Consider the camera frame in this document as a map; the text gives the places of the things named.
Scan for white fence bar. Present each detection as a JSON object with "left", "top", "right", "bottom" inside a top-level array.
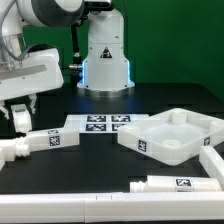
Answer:
[
  {"left": 0, "top": 192, "right": 224, "bottom": 224},
  {"left": 199, "top": 146, "right": 224, "bottom": 191}
]

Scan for white obstacle wall left piece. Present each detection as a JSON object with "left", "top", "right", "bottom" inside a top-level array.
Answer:
[{"left": 0, "top": 139, "right": 16, "bottom": 171}]

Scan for white desk tabletop tray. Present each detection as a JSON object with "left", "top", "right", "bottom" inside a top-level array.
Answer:
[{"left": 117, "top": 108, "right": 224, "bottom": 166}]

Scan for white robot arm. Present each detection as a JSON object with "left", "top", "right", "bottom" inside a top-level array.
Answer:
[{"left": 0, "top": 0, "right": 84, "bottom": 113}]

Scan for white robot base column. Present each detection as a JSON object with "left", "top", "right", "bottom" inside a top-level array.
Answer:
[{"left": 77, "top": 0, "right": 135, "bottom": 98}]

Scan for white marker sheet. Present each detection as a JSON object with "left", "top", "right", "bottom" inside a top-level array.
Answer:
[{"left": 64, "top": 114, "right": 149, "bottom": 133}]

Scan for white right fence bar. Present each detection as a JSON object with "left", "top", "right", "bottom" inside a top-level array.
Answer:
[{"left": 199, "top": 146, "right": 224, "bottom": 191}]

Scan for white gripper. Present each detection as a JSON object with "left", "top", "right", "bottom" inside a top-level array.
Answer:
[{"left": 0, "top": 48, "right": 64, "bottom": 120}]

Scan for white front fence bar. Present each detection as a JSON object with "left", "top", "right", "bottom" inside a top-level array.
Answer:
[{"left": 0, "top": 192, "right": 224, "bottom": 224}]

